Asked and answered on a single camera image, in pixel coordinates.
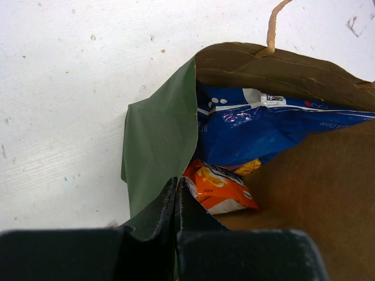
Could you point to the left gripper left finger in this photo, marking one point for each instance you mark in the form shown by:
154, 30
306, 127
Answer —
143, 248

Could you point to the blue Doritos chip bag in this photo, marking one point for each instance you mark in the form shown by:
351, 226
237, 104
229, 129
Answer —
241, 129

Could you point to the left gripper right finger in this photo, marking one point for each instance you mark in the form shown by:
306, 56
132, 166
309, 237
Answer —
207, 250

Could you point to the green paper bag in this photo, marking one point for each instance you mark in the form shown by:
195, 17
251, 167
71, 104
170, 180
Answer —
324, 186

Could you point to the orange candy packet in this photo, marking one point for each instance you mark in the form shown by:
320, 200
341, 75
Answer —
218, 190

